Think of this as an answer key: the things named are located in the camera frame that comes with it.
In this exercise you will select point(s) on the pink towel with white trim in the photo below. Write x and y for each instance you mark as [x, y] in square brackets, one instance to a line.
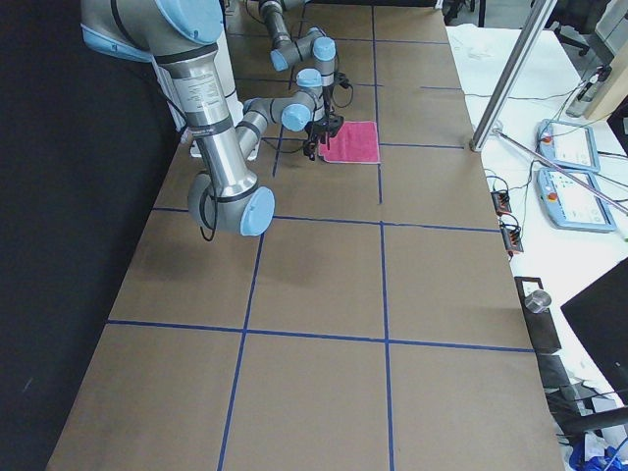
[355, 143]

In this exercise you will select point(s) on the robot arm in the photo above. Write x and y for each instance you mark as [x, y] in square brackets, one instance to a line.
[123, 29]
[315, 44]

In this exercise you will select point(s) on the orange black connector box far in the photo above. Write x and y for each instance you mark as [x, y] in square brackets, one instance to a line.
[500, 195]

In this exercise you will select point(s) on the orange black connector box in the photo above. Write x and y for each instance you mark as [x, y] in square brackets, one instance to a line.
[500, 195]
[511, 233]

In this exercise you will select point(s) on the orange black connector box near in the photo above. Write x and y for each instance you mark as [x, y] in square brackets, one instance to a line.
[511, 233]

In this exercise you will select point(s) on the upper teach pendant tablet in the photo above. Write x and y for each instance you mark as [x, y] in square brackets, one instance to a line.
[568, 145]

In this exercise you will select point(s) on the teach pendant tablet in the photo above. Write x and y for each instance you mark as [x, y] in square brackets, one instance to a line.
[568, 145]
[570, 206]

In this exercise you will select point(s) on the grey power strip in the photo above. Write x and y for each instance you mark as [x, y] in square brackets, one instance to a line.
[586, 95]

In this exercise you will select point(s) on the lower teach pendant tablet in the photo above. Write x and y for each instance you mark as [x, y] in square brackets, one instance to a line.
[570, 206]

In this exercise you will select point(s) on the silver metal cup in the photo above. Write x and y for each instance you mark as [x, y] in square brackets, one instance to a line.
[537, 301]

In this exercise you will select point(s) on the long reacher grabber stick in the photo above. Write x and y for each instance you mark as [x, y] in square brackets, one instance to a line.
[591, 189]

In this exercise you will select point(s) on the black tray under cup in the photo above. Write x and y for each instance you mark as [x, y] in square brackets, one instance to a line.
[541, 328]

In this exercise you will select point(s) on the black monitor corner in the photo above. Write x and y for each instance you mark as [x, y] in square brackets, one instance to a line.
[598, 317]

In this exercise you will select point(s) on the blue plastic bag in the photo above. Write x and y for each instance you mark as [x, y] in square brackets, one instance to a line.
[607, 460]

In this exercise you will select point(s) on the aluminium frame post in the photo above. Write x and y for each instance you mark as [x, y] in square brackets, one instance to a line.
[523, 46]

